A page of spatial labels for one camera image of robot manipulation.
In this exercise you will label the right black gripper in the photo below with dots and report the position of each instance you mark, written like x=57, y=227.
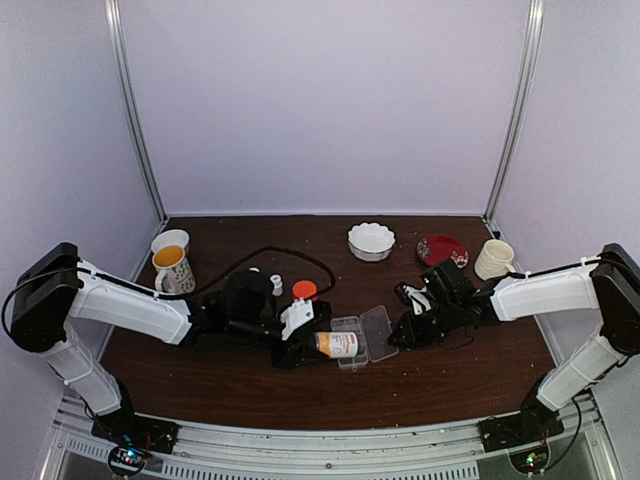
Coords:
x=407, y=326

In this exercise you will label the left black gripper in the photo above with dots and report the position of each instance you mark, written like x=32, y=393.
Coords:
x=289, y=358

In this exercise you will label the grey capped white orange bottle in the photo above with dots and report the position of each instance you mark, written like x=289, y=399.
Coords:
x=337, y=345

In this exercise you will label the clear plastic pill organizer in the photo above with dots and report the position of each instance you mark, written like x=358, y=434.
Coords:
x=372, y=330

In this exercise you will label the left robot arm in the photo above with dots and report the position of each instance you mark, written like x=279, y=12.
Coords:
x=236, y=306

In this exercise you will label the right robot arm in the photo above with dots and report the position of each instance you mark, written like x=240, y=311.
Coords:
x=607, y=282

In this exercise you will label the orange pill bottle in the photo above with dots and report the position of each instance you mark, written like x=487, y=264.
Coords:
x=305, y=290

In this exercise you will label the shorter small white bottle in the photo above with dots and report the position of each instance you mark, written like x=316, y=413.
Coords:
x=277, y=285

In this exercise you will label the red patterned plate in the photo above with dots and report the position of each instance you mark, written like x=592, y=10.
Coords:
x=434, y=249

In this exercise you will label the white fluted bowl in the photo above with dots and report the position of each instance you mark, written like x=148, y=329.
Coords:
x=371, y=242

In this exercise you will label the cream ceramic mug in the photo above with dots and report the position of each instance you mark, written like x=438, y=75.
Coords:
x=495, y=260

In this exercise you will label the white floral mug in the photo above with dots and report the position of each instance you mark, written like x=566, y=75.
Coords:
x=173, y=271

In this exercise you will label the plain white bowl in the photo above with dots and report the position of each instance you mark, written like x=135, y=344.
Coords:
x=172, y=237

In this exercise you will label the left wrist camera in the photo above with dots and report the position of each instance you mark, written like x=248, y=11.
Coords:
x=299, y=313

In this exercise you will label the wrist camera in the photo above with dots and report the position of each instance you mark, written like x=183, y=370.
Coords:
x=413, y=297
x=299, y=313

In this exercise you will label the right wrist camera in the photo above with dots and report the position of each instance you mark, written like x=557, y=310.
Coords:
x=413, y=297

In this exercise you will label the front aluminium rail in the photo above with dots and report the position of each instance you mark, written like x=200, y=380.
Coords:
x=449, y=451

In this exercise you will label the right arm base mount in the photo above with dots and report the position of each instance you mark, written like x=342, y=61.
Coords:
x=525, y=434

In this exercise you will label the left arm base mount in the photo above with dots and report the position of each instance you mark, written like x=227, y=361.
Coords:
x=136, y=437

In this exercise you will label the right aluminium frame post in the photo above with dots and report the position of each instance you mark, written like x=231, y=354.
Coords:
x=527, y=69

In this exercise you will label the aluminium frame post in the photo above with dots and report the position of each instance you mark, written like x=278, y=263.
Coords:
x=117, y=37
x=527, y=69

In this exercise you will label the left aluminium frame post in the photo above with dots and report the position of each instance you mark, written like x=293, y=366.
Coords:
x=117, y=37

